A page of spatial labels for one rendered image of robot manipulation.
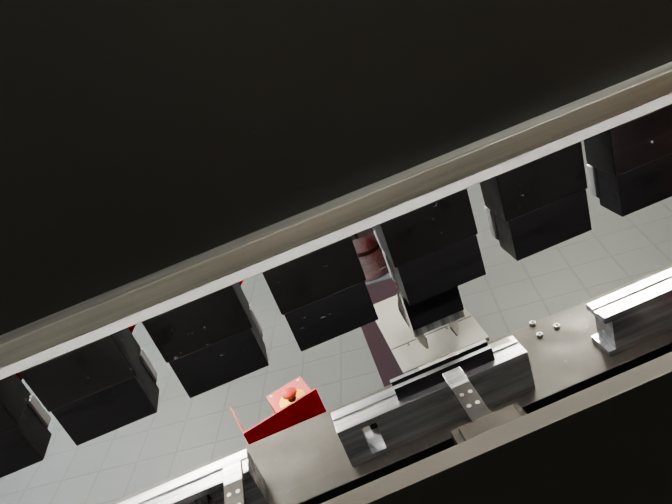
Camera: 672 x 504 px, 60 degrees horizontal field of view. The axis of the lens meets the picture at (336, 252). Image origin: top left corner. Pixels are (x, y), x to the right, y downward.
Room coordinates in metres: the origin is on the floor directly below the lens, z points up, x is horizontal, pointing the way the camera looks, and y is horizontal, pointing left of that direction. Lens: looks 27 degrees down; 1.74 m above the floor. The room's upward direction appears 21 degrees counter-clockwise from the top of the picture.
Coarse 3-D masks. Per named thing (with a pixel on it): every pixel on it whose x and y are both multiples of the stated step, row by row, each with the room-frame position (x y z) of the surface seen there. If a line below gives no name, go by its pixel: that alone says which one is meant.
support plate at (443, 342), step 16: (384, 304) 1.13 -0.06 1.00; (384, 320) 1.07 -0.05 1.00; (400, 320) 1.05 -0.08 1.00; (464, 320) 0.96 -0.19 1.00; (384, 336) 1.01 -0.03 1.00; (400, 336) 0.99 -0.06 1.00; (432, 336) 0.95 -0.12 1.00; (448, 336) 0.94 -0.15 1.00; (464, 336) 0.92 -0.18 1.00; (480, 336) 0.90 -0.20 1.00; (400, 352) 0.94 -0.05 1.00; (416, 352) 0.92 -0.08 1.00; (432, 352) 0.91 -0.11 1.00; (448, 352) 0.89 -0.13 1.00; (416, 368) 0.88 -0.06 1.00
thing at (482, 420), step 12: (456, 372) 0.82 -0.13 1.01; (456, 384) 0.79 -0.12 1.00; (468, 384) 0.78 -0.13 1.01; (456, 396) 0.77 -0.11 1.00; (468, 396) 0.76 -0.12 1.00; (468, 408) 0.73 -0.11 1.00; (480, 408) 0.72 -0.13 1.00; (504, 408) 0.67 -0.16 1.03; (516, 408) 0.67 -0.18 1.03; (480, 420) 0.67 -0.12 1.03; (492, 420) 0.66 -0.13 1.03; (504, 420) 0.65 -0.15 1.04; (456, 432) 0.67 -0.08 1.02; (468, 432) 0.65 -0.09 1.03; (480, 432) 0.65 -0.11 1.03; (456, 444) 0.66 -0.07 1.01
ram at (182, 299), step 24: (624, 120) 0.85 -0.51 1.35; (552, 144) 0.84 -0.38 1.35; (504, 168) 0.84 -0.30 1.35; (432, 192) 0.83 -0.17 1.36; (384, 216) 0.83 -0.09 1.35; (336, 240) 0.82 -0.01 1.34; (264, 264) 0.82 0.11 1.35; (216, 288) 0.81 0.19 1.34; (144, 312) 0.81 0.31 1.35; (96, 336) 0.80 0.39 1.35; (24, 360) 0.80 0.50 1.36
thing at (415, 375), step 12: (480, 348) 0.88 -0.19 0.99; (444, 360) 0.87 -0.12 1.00; (456, 360) 0.86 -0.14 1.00; (468, 360) 0.86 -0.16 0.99; (480, 360) 0.86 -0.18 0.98; (492, 360) 0.86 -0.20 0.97; (408, 372) 0.88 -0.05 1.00; (420, 372) 0.87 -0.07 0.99; (432, 372) 0.85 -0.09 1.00; (444, 372) 0.85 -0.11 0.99; (396, 384) 0.87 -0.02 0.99; (408, 384) 0.85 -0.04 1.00; (420, 384) 0.85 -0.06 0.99; (432, 384) 0.85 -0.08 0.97; (396, 396) 0.86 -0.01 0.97; (408, 396) 0.85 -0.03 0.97
